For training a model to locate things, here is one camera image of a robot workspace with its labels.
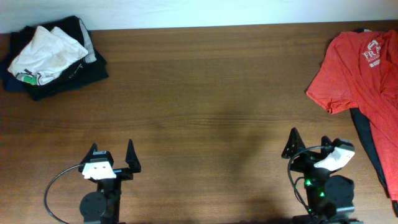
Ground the red t-shirt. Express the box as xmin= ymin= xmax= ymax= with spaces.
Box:
xmin=305 ymin=30 xmax=397 ymax=201

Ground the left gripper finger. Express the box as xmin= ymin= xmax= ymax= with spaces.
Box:
xmin=80 ymin=142 xmax=98 ymax=164
xmin=125 ymin=139 xmax=141 ymax=170

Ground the grey white folded garment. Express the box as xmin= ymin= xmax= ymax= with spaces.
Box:
xmin=79 ymin=19 xmax=96 ymax=63

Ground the folded navy garment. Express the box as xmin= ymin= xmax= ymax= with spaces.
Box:
xmin=1 ymin=54 xmax=26 ymax=92

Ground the white t-shirt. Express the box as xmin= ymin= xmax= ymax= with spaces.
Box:
xmin=7 ymin=26 xmax=88 ymax=85

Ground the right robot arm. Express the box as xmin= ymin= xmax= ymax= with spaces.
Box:
xmin=281 ymin=128 xmax=360 ymax=224

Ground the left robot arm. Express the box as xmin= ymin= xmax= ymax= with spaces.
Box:
xmin=78 ymin=140 xmax=141 ymax=224

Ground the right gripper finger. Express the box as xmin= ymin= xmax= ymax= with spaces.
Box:
xmin=281 ymin=128 xmax=306 ymax=159
xmin=321 ymin=136 xmax=332 ymax=152

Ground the folded black garment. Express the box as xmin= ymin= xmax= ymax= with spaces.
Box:
xmin=24 ymin=16 xmax=108 ymax=101

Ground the dark navy garment under red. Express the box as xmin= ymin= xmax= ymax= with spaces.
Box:
xmin=350 ymin=28 xmax=398 ymax=215

